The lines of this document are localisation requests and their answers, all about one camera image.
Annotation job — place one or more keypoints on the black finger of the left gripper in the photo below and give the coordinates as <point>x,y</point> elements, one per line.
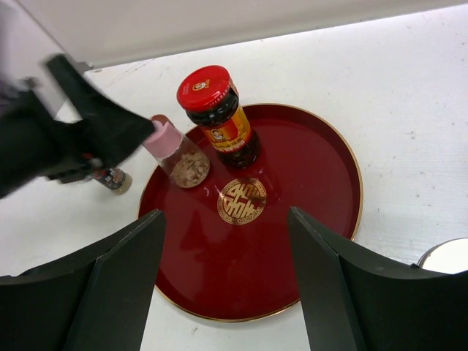
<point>111,133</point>

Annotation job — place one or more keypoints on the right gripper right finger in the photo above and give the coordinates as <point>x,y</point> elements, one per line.
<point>355,299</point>

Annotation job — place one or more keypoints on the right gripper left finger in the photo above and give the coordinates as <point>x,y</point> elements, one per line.
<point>96,298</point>

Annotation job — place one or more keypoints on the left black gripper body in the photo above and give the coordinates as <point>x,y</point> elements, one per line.
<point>34,144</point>

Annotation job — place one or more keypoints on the pink-cap spice bottle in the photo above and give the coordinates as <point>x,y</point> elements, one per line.
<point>176,154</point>

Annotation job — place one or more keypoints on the red-lid chili sauce jar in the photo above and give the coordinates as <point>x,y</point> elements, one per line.
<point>211,101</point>

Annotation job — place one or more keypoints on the silver-lid glass bottle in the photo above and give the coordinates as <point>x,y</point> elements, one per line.
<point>449,257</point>

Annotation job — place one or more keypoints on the small black-cap seasoning bottle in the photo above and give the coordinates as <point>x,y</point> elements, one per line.
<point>114,179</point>

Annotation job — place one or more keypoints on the round red lacquer tray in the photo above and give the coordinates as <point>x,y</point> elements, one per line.
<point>226,254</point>

